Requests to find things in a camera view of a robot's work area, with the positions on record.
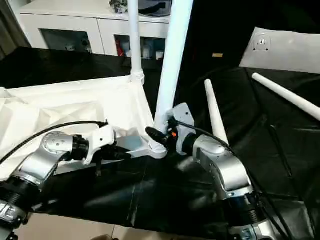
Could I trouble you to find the black cabinet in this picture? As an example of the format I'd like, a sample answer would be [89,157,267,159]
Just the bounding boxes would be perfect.
[172,0,320,71]

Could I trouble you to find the grey curtain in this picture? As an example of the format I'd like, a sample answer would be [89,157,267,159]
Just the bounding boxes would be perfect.
[0,0,32,57]

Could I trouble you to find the white plastic bag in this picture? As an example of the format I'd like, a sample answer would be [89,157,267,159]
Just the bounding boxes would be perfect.
[238,27,320,75]

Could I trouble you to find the white plastic table top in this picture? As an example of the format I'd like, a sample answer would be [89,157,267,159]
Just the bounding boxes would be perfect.
[0,74,169,182]

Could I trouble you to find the black rice cooker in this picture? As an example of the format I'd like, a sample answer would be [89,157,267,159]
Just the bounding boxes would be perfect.
[138,0,174,17]

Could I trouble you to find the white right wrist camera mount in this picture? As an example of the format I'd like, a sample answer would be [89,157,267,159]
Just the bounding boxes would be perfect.
[162,103,196,152]

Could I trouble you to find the white cabinet with glass doors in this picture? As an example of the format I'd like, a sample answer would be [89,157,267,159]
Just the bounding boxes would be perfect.
[16,0,174,62]

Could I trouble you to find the white plastic table leg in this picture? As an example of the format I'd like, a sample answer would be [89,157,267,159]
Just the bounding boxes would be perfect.
[251,72,320,122]
[203,79,230,147]
[127,0,146,86]
[153,0,195,147]

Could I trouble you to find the dark tangled clutter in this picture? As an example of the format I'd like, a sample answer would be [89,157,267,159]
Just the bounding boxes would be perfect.
[109,0,132,15]

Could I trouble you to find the black work mat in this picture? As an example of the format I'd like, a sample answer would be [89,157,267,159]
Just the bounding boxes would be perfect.
[0,46,320,240]

